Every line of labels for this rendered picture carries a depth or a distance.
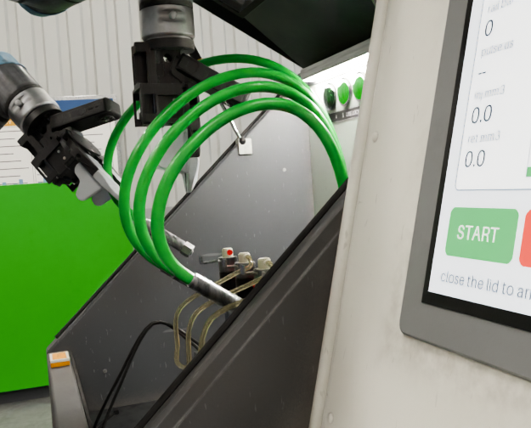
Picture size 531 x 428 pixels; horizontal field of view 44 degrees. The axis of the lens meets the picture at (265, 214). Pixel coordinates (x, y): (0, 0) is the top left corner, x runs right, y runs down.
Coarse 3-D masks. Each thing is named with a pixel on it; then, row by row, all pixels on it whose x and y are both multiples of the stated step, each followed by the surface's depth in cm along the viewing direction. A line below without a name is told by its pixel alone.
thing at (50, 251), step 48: (0, 192) 385; (48, 192) 394; (0, 240) 386; (48, 240) 394; (96, 240) 403; (0, 288) 387; (48, 288) 395; (96, 288) 404; (0, 336) 388; (48, 336) 396; (0, 384) 388; (48, 384) 397
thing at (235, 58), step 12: (204, 60) 102; (216, 60) 102; (228, 60) 102; (240, 60) 102; (252, 60) 102; (264, 60) 102; (288, 72) 102; (132, 108) 103; (324, 108) 102; (120, 120) 103; (120, 132) 104; (108, 144) 104; (108, 156) 104; (108, 168) 104; (108, 192) 104; (132, 216) 104
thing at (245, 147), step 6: (192, 54) 126; (198, 54) 126; (222, 108) 128; (234, 126) 129; (240, 138) 129; (246, 138) 129; (240, 144) 129; (246, 144) 129; (240, 150) 129; (246, 150) 129
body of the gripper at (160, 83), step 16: (144, 48) 90; (160, 48) 91; (176, 48) 91; (192, 48) 92; (144, 64) 92; (160, 64) 91; (176, 64) 92; (144, 80) 92; (160, 80) 91; (176, 80) 92; (192, 80) 92; (144, 96) 89; (160, 96) 90; (176, 96) 90; (144, 112) 89; (160, 112) 90; (176, 112) 90
